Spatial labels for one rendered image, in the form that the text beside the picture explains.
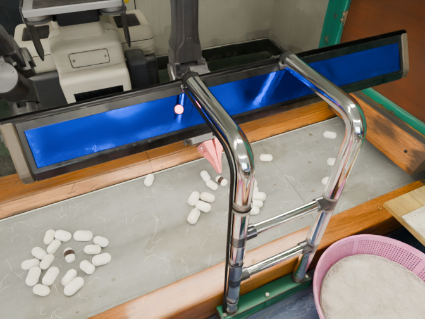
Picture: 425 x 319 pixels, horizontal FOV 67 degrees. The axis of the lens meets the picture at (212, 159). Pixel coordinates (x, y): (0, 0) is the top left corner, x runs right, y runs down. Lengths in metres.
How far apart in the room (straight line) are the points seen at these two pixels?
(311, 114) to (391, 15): 0.32
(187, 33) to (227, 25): 2.20
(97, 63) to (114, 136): 0.77
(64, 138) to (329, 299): 0.53
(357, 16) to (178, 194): 0.65
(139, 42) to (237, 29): 1.61
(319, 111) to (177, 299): 0.68
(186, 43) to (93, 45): 0.50
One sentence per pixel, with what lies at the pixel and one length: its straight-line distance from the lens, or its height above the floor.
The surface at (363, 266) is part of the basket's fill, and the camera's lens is 0.74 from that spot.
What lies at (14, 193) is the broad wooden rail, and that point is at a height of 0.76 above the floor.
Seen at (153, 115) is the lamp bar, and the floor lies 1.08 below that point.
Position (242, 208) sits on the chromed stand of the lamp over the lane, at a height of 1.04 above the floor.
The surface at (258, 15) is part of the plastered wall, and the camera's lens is 2.99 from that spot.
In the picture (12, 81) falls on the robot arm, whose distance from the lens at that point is 0.68.
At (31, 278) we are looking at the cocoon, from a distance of 0.71.
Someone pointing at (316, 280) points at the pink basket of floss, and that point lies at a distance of 0.65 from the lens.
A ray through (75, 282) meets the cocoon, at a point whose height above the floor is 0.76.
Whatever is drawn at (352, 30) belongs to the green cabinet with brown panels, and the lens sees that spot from 0.99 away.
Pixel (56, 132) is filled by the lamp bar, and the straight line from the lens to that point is 0.42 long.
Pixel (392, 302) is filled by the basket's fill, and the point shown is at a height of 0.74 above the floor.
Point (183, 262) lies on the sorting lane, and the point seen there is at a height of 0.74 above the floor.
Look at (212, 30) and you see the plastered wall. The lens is 2.85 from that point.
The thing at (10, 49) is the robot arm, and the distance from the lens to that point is 0.75.
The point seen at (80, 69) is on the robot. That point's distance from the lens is 1.18.
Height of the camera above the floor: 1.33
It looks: 44 degrees down
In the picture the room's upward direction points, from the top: straight up
